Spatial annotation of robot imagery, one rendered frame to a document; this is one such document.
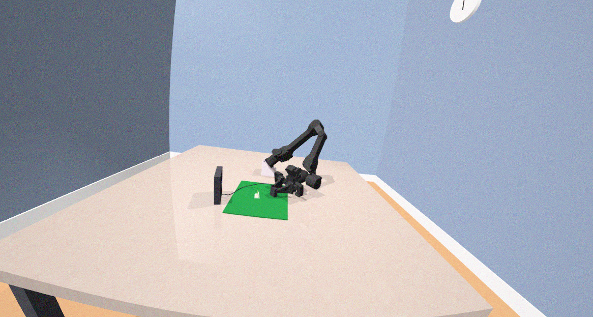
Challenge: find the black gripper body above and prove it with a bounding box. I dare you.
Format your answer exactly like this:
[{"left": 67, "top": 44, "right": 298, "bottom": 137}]
[{"left": 274, "top": 171, "right": 304, "bottom": 197}]

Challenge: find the black square cooling fan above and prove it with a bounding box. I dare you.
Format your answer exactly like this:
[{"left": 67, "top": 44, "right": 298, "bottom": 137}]
[{"left": 214, "top": 166, "right": 223, "bottom": 205}]

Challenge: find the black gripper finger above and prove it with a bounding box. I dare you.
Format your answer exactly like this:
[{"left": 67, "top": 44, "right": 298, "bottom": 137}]
[
  {"left": 273, "top": 176, "right": 282, "bottom": 188},
  {"left": 276, "top": 181, "right": 293, "bottom": 194}
]

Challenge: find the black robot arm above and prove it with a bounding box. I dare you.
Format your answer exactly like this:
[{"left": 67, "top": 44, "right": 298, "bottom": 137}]
[{"left": 265, "top": 119, "right": 328, "bottom": 190}]

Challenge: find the black connector plug with cable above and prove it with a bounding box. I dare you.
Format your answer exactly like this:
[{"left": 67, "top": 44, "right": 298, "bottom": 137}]
[{"left": 258, "top": 183, "right": 278, "bottom": 197}]

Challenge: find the green circuit board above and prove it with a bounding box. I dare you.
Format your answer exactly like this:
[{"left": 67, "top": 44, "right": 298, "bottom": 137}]
[{"left": 222, "top": 181, "right": 288, "bottom": 220}]

